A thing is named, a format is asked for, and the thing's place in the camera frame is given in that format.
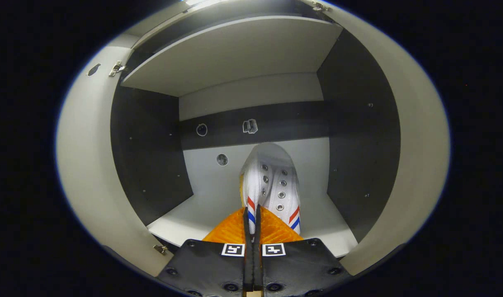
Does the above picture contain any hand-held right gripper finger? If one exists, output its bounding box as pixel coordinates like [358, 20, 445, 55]
[156, 206, 256, 297]
[253, 205, 353, 297]

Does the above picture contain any white striped shoe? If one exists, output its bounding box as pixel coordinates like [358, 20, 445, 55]
[239, 142, 302, 236]

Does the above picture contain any white and grey shoe cabinet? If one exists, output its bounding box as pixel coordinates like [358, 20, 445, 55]
[111, 0, 401, 258]

